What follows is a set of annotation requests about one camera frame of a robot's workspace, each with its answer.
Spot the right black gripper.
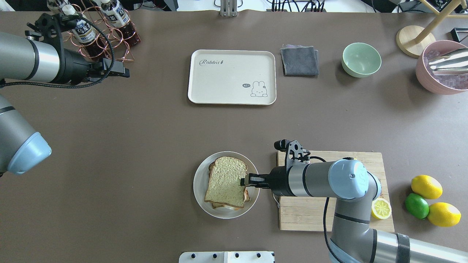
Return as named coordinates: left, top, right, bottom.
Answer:
left=240, top=166, right=293, bottom=197

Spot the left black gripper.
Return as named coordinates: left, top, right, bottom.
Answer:
left=55, top=47, right=130, bottom=85

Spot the bread slice top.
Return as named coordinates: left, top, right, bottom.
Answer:
left=204, top=156, right=247, bottom=209

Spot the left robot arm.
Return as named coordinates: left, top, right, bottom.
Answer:
left=1, top=32, right=130, bottom=175

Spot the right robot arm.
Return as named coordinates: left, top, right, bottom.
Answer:
left=240, top=157, right=467, bottom=263

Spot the cream rabbit tray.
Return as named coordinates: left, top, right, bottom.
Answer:
left=187, top=49, right=276, bottom=106

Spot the tea bottle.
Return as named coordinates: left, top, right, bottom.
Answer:
left=46, top=0, right=70, bottom=14
left=71, top=19, right=106, bottom=60
left=100, top=0, right=141, bottom=47

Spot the white round plate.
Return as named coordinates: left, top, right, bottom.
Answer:
left=193, top=151, right=260, bottom=219

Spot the half lemon slice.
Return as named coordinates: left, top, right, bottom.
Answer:
left=371, top=197, right=392, bottom=220

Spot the grey folded cloth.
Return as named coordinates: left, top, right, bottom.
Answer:
left=280, top=45, right=320, bottom=77

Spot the mint green bowl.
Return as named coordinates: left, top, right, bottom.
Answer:
left=341, top=43, right=382, bottom=78

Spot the green lime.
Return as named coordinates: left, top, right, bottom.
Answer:
left=404, top=193, right=429, bottom=220

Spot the yellow lemon near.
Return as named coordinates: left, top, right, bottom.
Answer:
left=427, top=202, right=461, bottom=228

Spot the wooden mug tree stand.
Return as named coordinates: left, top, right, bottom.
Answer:
left=396, top=0, right=467, bottom=58

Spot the pink bowl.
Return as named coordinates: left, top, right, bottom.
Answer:
left=415, top=40, right=467, bottom=95

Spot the steel ice scoop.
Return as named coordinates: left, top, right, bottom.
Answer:
left=428, top=48, right=468, bottom=75

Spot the copper wire bottle rack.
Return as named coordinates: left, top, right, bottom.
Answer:
left=66, top=0, right=136, bottom=62

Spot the aluminium frame post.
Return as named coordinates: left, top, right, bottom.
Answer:
left=220, top=0, right=238, bottom=18

